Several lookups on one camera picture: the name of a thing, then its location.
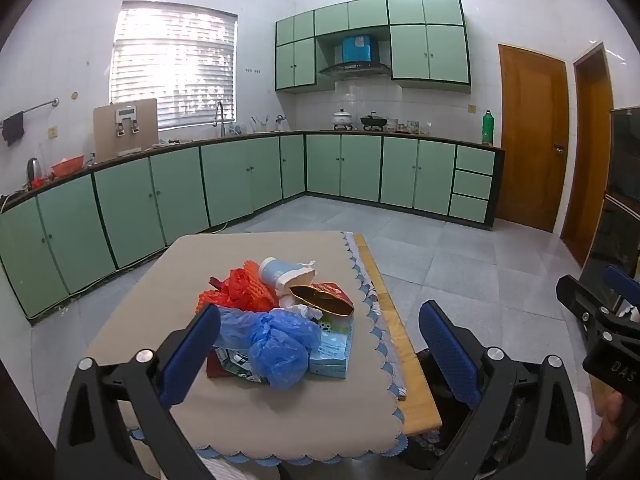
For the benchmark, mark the green upper wall cabinets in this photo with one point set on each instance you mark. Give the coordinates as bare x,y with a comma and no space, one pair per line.
430,50

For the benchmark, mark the blue and white paper cup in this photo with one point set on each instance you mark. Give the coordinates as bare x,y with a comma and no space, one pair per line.
280,272

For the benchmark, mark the person's right hand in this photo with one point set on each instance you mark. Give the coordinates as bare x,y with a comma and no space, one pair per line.
607,427

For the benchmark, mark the black refrigerator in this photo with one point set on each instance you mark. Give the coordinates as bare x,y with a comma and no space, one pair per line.
622,185

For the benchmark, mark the utensil holder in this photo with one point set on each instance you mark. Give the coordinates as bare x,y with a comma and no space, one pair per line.
260,125

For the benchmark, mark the white tissue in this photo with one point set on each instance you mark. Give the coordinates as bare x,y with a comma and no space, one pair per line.
307,266
305,310

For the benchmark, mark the patterned grey under cloth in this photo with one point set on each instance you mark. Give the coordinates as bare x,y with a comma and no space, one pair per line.
385,320

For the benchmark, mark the beige scalloped tablecloth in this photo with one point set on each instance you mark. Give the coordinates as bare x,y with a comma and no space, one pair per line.
150,320

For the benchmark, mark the red plastic basket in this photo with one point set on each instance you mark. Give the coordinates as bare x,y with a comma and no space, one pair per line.
67,165

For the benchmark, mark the green bottle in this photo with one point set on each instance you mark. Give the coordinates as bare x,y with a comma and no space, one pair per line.
487,130

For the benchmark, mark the red gold-lined snack packet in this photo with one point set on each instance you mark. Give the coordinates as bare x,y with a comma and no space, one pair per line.
320,302

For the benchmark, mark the green lower kitchen cabinets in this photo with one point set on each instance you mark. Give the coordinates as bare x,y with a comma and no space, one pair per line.
175,190

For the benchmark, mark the white cooking pot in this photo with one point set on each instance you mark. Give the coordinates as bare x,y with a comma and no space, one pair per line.
343,119

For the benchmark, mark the steel electric kettle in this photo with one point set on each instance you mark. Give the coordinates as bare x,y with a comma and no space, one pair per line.
33,170

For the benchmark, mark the trash bin with black bag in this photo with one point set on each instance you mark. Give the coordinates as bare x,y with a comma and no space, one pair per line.
452,445

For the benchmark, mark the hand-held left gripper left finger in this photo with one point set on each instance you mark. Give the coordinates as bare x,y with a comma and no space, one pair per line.
190,350

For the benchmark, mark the maroon cloth strip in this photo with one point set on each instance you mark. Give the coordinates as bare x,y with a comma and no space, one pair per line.
214,365

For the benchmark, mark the glass range hood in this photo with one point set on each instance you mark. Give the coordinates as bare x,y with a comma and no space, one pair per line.
355,69

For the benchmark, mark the steel towel rail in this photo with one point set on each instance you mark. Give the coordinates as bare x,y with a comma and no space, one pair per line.
40,106

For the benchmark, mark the plain wooden door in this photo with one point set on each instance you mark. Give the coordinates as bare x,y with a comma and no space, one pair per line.
590,160

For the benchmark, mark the black wok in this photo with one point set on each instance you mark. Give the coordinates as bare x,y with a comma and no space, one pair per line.
374,121

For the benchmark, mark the wooden table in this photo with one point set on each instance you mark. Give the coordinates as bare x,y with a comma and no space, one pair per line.
420,410

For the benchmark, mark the person's light clothing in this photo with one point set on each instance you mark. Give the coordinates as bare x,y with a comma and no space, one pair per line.
585,420

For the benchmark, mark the white window blind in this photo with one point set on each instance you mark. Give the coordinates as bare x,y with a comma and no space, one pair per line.
175,60

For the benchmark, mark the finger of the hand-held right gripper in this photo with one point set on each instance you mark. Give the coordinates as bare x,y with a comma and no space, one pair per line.
575,295
617,280

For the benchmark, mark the blue plastic bag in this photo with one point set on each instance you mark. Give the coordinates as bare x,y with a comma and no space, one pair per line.
280,350

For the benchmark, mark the brown cardboard box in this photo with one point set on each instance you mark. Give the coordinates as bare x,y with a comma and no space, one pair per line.
107,130

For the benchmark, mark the dark hanging towel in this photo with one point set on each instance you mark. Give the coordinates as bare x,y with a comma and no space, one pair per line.
12,127

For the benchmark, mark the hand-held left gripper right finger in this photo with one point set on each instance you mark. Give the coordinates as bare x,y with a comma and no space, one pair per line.
447,355

